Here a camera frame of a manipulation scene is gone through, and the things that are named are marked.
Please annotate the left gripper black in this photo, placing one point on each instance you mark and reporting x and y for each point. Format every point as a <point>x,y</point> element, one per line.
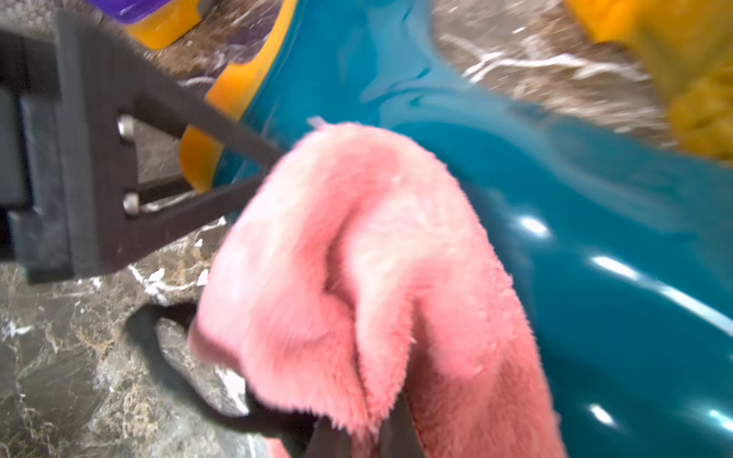
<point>108,80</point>

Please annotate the purple rubber boot yellow sole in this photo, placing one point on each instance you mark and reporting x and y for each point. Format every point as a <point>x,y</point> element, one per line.
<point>156,24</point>

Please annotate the pink cloth black trim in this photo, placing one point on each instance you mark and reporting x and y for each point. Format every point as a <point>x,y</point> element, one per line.
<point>358,309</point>

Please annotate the teal rubber boot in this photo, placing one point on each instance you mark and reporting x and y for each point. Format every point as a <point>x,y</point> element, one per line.
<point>686,46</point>
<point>621,253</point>

